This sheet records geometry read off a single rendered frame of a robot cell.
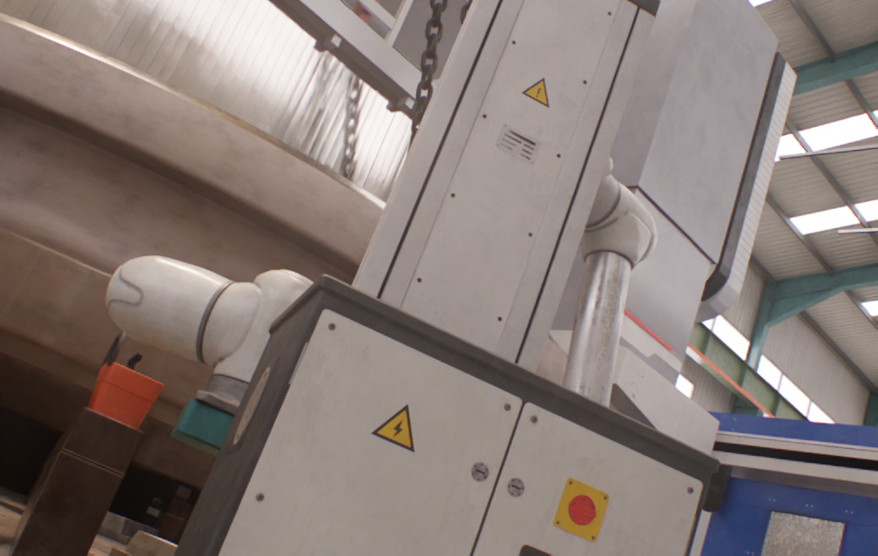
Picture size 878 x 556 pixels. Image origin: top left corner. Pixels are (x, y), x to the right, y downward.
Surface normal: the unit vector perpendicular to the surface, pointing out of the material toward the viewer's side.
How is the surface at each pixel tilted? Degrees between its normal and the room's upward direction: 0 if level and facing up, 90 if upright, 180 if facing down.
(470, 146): 90
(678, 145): 90
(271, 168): 90
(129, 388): 97
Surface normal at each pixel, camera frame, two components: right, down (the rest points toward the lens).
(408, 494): 0.33, -0.21
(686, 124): 0.66, -0.02
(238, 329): -0.16, -0.33
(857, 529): -0.66, -0.48
